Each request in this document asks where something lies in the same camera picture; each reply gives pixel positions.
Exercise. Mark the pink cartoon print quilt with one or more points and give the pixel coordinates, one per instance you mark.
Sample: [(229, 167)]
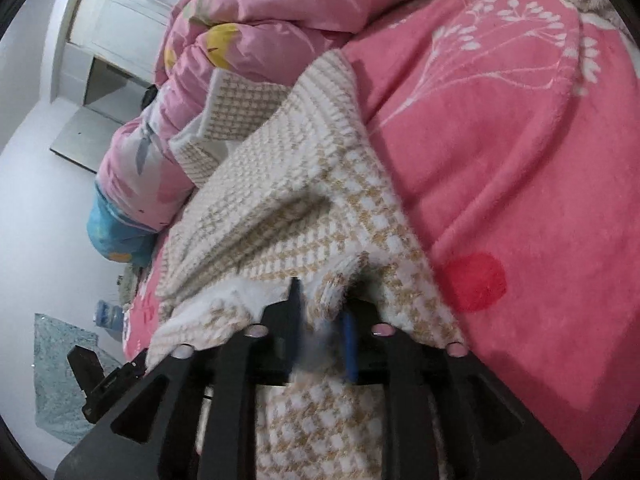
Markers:
[(140, 186)]

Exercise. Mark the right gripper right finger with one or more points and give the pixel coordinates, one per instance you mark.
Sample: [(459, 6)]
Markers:
[(445, 416)]

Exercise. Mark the teal patterned floor mat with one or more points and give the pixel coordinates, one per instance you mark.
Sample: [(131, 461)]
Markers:
[(59, 399)]

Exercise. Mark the blue capped water bottle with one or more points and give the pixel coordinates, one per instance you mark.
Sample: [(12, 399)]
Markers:
[(110, 318)]

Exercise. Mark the white door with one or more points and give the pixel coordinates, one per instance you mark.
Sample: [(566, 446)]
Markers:
[(123, 33)]

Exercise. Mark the beige white houndstooth knit sweater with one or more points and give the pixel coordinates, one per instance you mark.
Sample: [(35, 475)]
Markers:
[(304, 196)]

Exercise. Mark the pink floral fleece bed blanket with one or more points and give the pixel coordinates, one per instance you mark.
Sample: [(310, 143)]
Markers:
[(510, 132)]

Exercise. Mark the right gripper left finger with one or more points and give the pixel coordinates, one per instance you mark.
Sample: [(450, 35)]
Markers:
[(193, 416)]

